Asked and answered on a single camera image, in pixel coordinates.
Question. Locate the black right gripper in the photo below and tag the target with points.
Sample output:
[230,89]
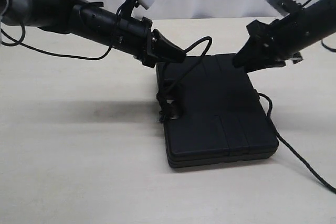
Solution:
[271,45]

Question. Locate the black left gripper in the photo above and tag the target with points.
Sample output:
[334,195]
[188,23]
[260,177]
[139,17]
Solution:
[136,38]

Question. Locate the black plastic case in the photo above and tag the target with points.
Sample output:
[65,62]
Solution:
[219,118]

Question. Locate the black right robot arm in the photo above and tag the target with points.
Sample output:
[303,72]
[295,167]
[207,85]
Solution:
[319,22]

